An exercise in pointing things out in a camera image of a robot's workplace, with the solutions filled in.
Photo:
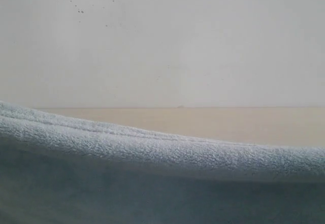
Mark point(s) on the light blue fleece towel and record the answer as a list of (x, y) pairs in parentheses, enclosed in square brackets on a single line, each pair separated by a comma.
[(57, 169)]

